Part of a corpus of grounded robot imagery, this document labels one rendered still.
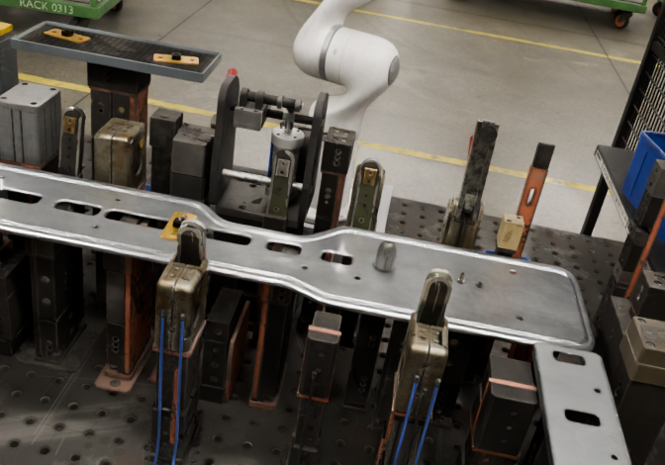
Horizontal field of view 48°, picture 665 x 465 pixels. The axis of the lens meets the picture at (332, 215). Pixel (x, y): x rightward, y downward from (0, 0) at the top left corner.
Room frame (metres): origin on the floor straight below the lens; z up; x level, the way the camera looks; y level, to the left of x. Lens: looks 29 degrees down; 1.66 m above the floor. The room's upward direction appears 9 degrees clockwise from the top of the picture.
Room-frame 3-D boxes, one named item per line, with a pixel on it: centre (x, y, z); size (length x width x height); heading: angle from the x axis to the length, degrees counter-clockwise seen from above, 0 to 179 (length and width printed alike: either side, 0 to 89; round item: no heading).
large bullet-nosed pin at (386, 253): (1.03, -0.10, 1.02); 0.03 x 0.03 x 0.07
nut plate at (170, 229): (1.04, 0.24, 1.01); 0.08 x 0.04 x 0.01; 177
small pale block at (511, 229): (1.14, -0.31, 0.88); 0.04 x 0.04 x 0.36; 87
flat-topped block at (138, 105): (1.39, 0.46, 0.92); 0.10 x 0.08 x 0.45; 87
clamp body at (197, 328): (0.87, 0.19, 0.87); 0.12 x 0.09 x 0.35; 177
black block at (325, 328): (0.86, -0.02, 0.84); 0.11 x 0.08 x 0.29; 177
